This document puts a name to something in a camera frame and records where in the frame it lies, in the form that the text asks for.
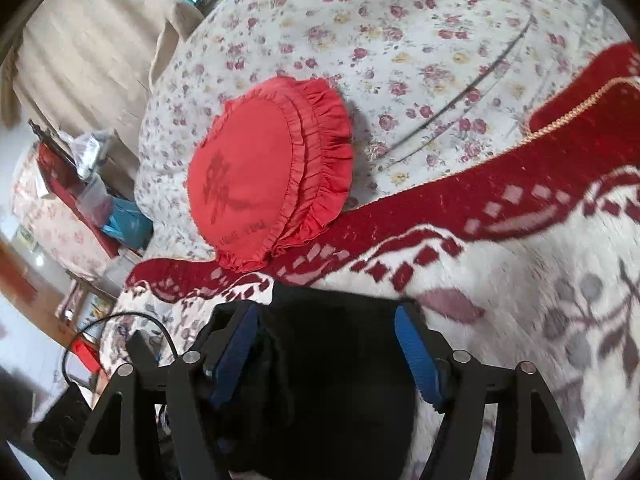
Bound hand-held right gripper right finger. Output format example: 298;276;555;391
395;305;586;480

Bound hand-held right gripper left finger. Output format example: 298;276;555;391
65;302;261;480

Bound black pants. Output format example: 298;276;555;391
220;280;451;480

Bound red and white plush blanket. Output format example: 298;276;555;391
100;42;640;480

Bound blue plastic bag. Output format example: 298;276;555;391
102;197;153;251

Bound red heart-shaped ruffled pillow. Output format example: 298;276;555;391
185;76;355;273

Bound black textured bag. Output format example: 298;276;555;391
32;382;93;468

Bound floral cloth covered furniture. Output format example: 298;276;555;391
12;145;112;281

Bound red table top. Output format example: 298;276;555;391
37;144;121;256

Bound clear plastic bag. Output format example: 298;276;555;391
70;130;117;183

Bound floral bedsheet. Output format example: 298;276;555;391
132;0;636;261

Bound beige ribbed cloth cover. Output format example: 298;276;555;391
10;0;206;136

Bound black cable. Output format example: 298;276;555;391
61;312;178;391

